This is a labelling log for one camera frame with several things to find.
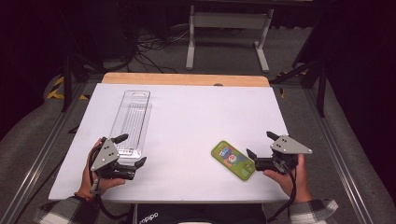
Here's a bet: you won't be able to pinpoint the white metal stand frame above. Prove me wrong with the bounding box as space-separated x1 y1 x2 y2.
185 5 276 74

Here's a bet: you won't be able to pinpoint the person's left hand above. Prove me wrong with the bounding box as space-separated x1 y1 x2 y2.
77 138 126 200

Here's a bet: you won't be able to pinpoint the black cables on floor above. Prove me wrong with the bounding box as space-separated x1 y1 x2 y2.
132 26 190 75

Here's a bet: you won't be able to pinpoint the black metal stand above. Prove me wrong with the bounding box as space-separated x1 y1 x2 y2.
60 46 106 113
269 55 329 119

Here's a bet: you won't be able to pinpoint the right hand-held gripper cable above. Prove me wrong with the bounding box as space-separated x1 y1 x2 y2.
266 163 298 224

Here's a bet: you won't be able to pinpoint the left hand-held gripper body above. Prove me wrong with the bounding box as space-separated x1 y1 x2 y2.
89 137 138 181

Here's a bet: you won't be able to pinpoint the clear plastic tray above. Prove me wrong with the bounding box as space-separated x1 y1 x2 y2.
108 90 153 166

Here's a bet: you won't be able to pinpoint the left hand-held gripper cable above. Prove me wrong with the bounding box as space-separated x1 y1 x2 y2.
88 146 132 220

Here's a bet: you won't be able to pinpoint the aluminium floor rail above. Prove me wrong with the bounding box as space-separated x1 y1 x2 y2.
0 81 90 224
302 87 376 224

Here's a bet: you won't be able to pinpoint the phone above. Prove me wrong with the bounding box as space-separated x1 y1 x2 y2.
210 140 257 182

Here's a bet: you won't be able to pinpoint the hand-held gripper cable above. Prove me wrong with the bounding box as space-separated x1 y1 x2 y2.
266 163 298 224
88 146 132 220

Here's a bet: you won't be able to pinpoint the person's black clothing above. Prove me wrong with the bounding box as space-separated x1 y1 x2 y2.
133 203 266 224

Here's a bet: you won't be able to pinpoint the yellow and black floor tape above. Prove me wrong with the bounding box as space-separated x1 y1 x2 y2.
46 76 91 101

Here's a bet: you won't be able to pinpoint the person's right hand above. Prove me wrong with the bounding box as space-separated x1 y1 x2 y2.
262 153 313 203

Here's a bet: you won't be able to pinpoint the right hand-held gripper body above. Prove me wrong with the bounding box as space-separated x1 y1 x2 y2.
253 134 314 175

